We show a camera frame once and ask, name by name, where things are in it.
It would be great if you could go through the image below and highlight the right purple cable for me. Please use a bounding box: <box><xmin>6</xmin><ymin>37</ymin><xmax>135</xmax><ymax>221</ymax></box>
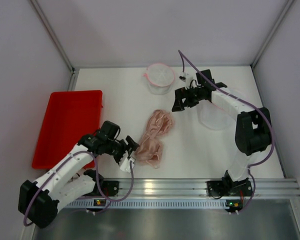
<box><xmin>177</xmin><ymin>49</ymin><xmax>276</xmax><ymax>214</ymax></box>

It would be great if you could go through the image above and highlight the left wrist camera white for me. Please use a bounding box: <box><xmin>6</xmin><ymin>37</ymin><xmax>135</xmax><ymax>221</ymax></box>
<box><xmin>119</xmin><ymin>156</ymin><xmax>135</xmax><ymax>173</ymax></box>

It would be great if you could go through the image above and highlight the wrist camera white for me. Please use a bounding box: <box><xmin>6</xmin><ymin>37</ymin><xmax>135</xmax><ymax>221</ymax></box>
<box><xmin>119</xmin><ymin>156</ymin><xmax>135</xmax><ymax>173</ymax></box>
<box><xmin>179</xmin><ymin>72</ymin><xmax>194</xmax><ymax>89</ymax></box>

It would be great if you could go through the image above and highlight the aluminium mounting rail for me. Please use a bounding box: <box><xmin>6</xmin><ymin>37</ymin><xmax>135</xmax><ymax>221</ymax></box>
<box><xmin>64</xmin><ymin>177</ymin><xmax>300</xmax><ymax>198</ymax></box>

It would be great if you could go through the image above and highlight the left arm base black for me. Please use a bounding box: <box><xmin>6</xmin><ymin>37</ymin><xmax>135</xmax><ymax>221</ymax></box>
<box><xmin>84</xmin><ymin>180</ymin><xmax>120</xmax><ymax>197</ymax></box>

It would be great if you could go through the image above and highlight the red plastic bin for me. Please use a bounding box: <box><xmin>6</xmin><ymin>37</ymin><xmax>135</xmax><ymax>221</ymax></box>
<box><xmin>32</xmin><ymin>90</ymin><xmax>103</xmax><ymax>170</ymax></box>

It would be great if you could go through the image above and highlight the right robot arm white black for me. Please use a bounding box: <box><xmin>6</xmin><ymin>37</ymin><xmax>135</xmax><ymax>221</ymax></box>
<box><xmin>171</xmin><ymin>69</ymin><xmax>274</xmax><ymax>189</ymax></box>

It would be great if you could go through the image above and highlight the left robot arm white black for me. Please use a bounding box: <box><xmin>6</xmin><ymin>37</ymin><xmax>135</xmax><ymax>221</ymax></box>
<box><xmin>18</xmin><ymin>121</ymin><xmax>139</xmax><ymax>229</ymax></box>

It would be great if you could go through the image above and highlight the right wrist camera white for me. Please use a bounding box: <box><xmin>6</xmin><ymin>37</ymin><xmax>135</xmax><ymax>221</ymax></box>
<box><xmin>179</xmin><ymin>72</ymin><xmax>194</xmax><ymax>89</ymax></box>

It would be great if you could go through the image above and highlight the spare white mesh laundry bag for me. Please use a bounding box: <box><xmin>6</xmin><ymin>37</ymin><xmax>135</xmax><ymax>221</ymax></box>
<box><xmin>196</xmin><ymin>88</ymin><xmax>243</xmax><ymax>131</ymax></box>

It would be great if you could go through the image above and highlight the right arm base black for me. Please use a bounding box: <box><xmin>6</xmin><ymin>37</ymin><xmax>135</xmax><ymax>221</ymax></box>
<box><xmin>207</xmin><ymin>178</ymin><xmax>254</xmax><ymax>199</ymax></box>

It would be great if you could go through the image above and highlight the slotted cable duct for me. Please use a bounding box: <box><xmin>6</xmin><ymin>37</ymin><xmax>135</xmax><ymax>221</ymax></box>
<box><xmin>66</xmin><ymin>198</ymin><xmax>242</xmax><ymax>210</ymax></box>

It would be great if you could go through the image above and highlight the white mesh laundry bag pink trim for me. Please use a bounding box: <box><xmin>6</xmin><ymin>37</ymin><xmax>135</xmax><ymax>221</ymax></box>
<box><xmin>143</xmin><ymin>63</ymin><xmax>176</xmax><ymax>95</ymax></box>

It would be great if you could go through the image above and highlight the pink lace bra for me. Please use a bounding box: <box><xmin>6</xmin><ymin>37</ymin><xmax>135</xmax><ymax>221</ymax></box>
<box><xmin>134</xmin><ymin>109</ymin><xmax>175</xmax><ymax>169</ymax></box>

